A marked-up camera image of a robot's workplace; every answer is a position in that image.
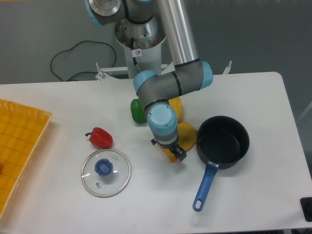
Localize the yellow toy bell pepper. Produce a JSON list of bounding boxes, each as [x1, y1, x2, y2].
[[169, 97, 182, 123]]

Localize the green toy bell pepper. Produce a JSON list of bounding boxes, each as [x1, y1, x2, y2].
[[130, 98, 147, 124]]

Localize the red toy bell pepper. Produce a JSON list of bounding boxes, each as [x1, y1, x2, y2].
[[85, 127, 113, 149]]

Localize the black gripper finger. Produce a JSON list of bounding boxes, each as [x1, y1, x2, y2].
[[169, 144, 187, 161]]

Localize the black object at table edge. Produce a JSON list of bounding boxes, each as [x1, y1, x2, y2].
[[300, 197, 312, 222]]

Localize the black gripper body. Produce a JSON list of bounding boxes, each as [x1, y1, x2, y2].
[[151, 134, 178, 149]]

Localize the yellow plastic basket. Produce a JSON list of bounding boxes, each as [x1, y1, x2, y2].
[[0, 99, 52, 215]]

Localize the glass lid with blue knob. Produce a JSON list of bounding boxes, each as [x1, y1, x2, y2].
[[80, 149, 132, 198]]

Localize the black saucepan with blue handle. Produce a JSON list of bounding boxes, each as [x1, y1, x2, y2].
[[193, 116, 250, 212]]

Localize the black cable on floor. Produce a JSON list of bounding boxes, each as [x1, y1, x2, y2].
[[50, 40, 117, 82]]

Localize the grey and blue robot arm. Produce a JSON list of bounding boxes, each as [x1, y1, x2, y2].
[[85, 0, 213, 160]]

